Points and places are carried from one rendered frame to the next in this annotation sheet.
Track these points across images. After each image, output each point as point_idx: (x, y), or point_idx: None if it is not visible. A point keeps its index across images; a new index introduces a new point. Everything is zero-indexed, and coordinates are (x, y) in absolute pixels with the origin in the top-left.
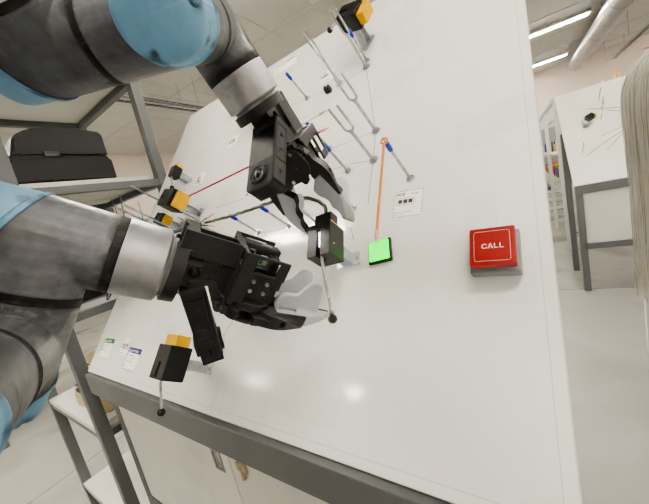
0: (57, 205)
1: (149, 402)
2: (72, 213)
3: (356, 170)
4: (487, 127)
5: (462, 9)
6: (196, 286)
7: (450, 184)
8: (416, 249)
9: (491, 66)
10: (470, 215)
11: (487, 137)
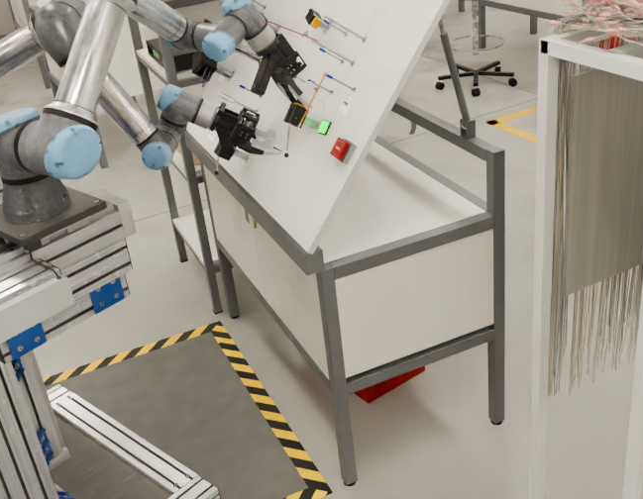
0: (183, 96)
1: (216, 166)
2: (186, 100)
3: (345, 64)
4: (385, 79)
5: None
6: (221, 128)
7: (360, 105)
8: (334, 134)
9: (410, 36)
10: (354, 128)
11: (381, 86)
